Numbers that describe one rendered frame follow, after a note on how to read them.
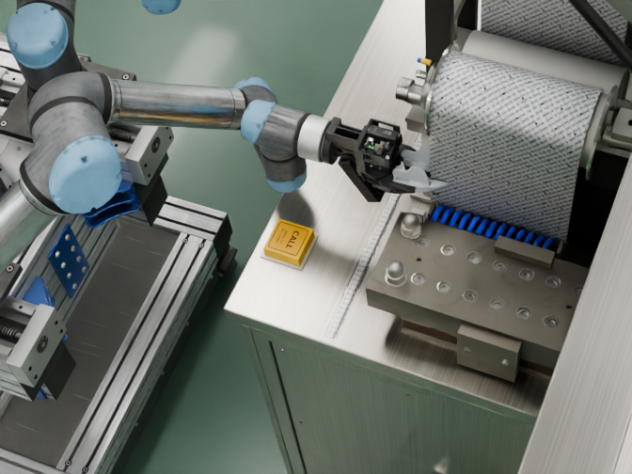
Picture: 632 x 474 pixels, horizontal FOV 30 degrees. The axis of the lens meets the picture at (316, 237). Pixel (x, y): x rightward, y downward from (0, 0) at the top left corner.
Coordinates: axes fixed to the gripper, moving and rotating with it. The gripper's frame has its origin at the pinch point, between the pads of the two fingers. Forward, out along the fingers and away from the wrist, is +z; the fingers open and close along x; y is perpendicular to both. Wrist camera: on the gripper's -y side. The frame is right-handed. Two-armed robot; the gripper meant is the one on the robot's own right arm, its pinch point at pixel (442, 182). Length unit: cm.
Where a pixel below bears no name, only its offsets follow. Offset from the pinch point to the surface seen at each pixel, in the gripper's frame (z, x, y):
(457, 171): 2.6, -0.3, 4.7
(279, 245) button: -26.3, -11.9, -16.5
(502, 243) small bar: 12.3, -5.3, -4.1
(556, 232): 19.7, -0.3, -4.4
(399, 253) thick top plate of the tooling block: -3.2, -11.9, -5.9
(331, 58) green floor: -72, 102, -109
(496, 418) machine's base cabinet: 19.0, -25.9, -25.0
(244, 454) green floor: -43, -21, -109
